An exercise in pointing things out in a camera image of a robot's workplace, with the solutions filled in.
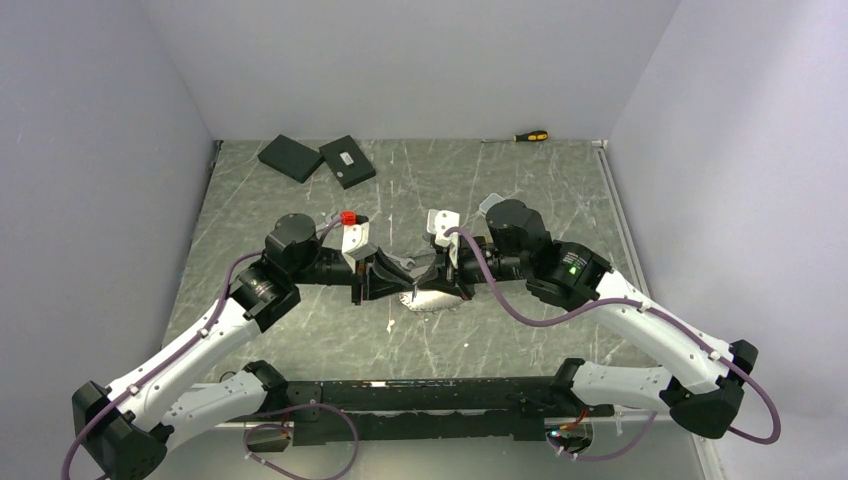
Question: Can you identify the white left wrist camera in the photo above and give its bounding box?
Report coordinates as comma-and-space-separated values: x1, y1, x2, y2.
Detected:
340, 211, 375, 269

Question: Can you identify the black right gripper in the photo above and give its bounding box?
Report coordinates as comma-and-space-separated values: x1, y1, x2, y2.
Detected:
417, 233, 531, 300

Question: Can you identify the small silver wrench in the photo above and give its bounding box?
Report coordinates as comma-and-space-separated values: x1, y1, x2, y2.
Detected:
386, 253, 417, 272

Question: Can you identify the black box with label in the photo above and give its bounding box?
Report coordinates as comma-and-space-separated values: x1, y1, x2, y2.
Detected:
319, 135, 376, 190

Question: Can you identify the large silver wrench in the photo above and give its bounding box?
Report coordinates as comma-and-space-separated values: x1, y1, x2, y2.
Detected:
322, 211, 339, 228

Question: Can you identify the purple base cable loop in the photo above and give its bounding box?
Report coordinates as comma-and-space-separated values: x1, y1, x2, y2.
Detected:
242, 400, 364, 480

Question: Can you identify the black flat box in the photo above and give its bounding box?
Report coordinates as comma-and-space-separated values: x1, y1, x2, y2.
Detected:
257, 135, 324, 184

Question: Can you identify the metal arc keyring plate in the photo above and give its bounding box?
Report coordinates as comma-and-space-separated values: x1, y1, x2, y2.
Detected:
398, 291, 465, 313

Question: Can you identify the clear plastic box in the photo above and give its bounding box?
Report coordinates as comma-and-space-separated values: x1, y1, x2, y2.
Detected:
478, 193, 506, 216

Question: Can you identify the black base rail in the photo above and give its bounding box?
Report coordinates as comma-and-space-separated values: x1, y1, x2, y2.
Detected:
250, 376, 615, 446

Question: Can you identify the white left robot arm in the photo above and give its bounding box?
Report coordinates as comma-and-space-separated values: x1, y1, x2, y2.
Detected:
72, 211, 417, 479

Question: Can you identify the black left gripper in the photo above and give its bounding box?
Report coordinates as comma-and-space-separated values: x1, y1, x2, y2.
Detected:
291, 244, 414, 305

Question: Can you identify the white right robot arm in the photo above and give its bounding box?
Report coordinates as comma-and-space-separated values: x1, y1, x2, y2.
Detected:
419, 199, 758, 439

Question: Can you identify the orange black screwdriver far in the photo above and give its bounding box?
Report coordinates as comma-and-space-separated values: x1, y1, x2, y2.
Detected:
482, 130, 549, 143

